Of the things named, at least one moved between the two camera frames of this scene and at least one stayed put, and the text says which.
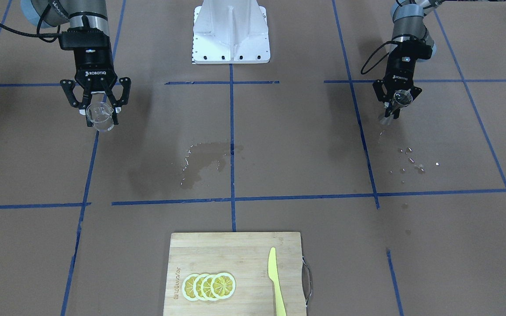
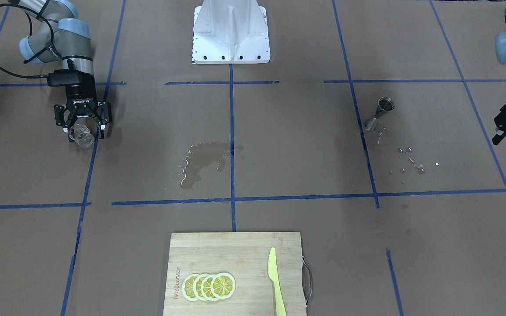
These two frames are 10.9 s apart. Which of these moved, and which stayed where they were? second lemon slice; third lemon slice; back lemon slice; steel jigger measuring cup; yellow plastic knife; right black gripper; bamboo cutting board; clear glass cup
Moved: clear glass cup; steel jigger measuring cup; right black gripper
Stayed: bamboo cutting board; third lemon slice; second lemon slice; back lemon slice; yellow plastic knife
